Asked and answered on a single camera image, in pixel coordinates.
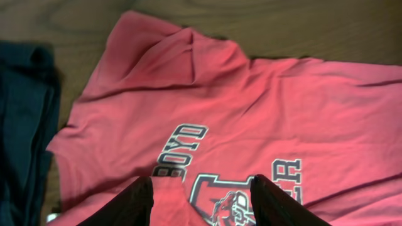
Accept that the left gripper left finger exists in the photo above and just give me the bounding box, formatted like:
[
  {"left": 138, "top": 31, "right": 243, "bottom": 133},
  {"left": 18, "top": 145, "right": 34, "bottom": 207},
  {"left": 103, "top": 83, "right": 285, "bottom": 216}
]
[{"left": 78, "top": 176, "right": 154, "bottom": 226}]

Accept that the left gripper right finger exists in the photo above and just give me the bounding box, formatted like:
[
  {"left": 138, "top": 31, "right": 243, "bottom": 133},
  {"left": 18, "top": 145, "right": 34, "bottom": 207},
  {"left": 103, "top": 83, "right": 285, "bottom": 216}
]
[{"left": 250, "top": 175, "right": 330, "bottom": 226}]

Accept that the orange-red soccer t-shirt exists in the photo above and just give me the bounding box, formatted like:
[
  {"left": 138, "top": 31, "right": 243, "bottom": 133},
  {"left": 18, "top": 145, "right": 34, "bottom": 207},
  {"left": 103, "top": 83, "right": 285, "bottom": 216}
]
[{"left": 48, "top": 11, "right": 401, "bottom": 225}]

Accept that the navy blue folded garment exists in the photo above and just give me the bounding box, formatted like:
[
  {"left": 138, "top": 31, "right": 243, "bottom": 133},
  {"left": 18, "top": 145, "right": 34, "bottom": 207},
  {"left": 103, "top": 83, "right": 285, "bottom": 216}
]
[{"left": 1, "top": 41, "right": 60, "bottom": 226}]

